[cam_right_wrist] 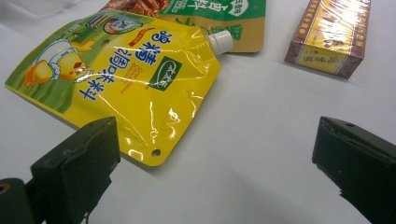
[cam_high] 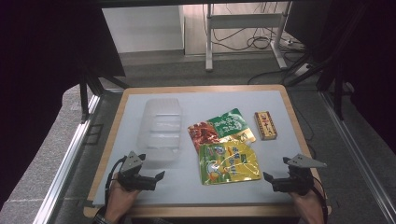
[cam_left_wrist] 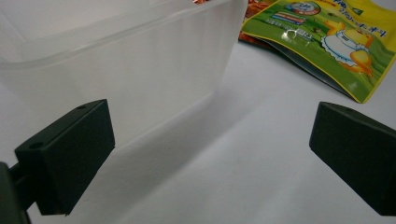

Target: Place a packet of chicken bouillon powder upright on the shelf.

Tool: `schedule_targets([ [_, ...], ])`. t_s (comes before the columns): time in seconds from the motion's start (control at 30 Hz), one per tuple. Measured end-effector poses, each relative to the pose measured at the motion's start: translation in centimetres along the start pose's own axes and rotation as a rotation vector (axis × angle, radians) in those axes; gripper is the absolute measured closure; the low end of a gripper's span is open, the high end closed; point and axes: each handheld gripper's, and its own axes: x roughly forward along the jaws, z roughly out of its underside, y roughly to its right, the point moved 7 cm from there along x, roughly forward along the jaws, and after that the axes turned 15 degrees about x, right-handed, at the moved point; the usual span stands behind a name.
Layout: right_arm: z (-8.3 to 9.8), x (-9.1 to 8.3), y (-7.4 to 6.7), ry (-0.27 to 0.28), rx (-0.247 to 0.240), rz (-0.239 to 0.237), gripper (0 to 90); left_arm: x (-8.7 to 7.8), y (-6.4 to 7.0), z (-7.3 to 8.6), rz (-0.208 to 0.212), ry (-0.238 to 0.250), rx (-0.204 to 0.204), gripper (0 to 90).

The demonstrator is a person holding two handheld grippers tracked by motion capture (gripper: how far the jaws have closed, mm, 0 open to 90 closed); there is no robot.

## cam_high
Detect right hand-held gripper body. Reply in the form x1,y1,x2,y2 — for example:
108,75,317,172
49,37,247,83
271,153,328,197

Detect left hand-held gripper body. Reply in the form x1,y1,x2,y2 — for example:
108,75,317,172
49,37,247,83
117,150,157,192

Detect clear plastic container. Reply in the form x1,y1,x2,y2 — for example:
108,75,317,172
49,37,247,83
135,97,183,162

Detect yellow brown patterned box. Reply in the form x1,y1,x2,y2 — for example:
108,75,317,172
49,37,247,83
253,110,278,141

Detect yellow green seasoning packet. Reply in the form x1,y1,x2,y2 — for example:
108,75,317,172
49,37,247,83
198,141,262,187

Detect green red seasoning packet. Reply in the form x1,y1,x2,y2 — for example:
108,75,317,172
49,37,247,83
187,107,257,153

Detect person's right hand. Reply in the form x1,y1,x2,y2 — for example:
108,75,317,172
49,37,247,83
289,186,326,224

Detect person's left hand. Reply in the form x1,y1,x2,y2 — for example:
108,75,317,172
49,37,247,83
104,173,141,222

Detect black metal stand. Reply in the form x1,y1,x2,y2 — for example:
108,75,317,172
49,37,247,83
78,66,131,123
285,46,347,121

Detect white power strip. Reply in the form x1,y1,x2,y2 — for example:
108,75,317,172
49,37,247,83
293,63,313,77

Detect white board panel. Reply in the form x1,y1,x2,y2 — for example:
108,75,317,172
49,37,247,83
101,5,185,54

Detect dark curtain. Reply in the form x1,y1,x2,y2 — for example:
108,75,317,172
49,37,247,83
0,0,126,210
285,0,396,154

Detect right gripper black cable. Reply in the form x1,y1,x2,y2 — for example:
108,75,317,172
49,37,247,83
311,176,330,224

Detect thin black cable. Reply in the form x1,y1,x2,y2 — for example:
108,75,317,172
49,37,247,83
291,102,318,161

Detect black rectangular bracket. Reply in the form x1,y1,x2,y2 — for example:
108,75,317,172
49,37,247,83
84,123,105,147

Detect aluminium rail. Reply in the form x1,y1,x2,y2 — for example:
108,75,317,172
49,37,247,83
32,93,103,224
319,91,396,224

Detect black floor cables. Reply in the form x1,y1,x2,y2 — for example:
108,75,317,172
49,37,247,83
210,3,301,52

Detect white metal desk frame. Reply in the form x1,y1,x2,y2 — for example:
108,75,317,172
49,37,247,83
204,3,290,73

